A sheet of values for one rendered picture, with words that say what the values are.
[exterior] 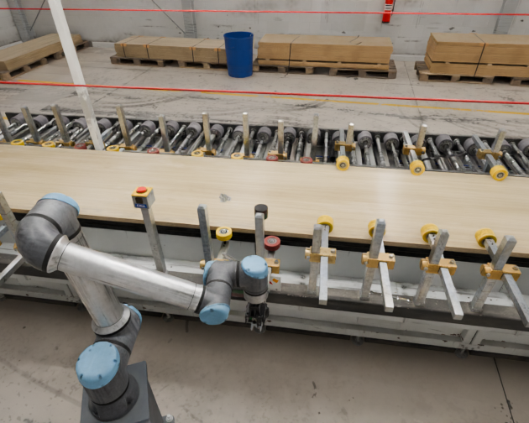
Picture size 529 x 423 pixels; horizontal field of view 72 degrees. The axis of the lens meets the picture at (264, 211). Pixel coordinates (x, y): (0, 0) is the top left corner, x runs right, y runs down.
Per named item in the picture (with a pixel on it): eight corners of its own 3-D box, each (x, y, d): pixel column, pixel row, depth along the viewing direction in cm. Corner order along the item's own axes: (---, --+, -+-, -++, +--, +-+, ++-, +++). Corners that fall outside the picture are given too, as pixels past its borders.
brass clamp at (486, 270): (516, 283, 153) (521, 274, 150) (482, 279, 154) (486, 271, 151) (511, 272, 158) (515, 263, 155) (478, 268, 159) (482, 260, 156)
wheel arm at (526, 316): (534, 328, 134) (538, 322, 132) (523, 327, 134) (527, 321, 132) (488, 239, 173) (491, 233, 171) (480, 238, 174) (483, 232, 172)
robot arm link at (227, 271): (200, 279, 121) (238, 279, 120) (205, 254, 130) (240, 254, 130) (203, 297, 126) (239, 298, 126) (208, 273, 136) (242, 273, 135)
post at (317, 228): (314, 303, 181) (322, 228, 153) (306, 302, 182) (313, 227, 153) (314, 297, 184) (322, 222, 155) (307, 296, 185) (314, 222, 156)
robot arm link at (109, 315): (100, 361, 151) (4, 218, 106) (115, 325, 164) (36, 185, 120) (136, 360, 149) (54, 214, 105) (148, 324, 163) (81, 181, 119)
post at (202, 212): (214, 284, 184) (204, 207, 155) (207, 284, 185) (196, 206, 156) (217, 279, 187) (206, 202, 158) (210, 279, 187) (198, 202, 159)
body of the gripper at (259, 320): (244, 326, 139) (243, 305, 132) (248, 307, 146) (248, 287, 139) (264, 328, 138) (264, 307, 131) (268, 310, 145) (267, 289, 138)
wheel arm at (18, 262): (-1, 289, 171) (-5, 284, 169) (-7, 289, 172) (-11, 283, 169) (55, 231, 206) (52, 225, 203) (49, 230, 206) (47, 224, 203)
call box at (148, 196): (149, 211, 159) (146, 195, 154) (134, 209, 160) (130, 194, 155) (155, 201, 164) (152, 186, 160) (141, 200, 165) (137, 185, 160)
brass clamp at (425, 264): (453, 276, 156) (458, 268, 153) (421, 273, 158) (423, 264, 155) (450, 266, 161) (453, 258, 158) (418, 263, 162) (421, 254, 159)
